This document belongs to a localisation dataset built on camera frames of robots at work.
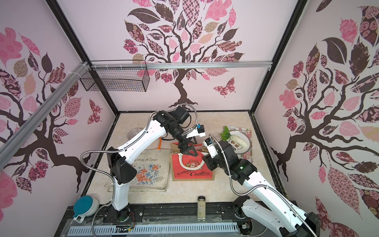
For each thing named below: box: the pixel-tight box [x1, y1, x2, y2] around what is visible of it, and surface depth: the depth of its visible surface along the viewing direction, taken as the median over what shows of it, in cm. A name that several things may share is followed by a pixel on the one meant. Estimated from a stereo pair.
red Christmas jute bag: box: [170, 142, 215, 182], surface depth 80 cm
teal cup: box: [72, 195, 100, 224], surface depth 71 cm
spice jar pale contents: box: [197, 196, 206, 222], surface depth 74 cm
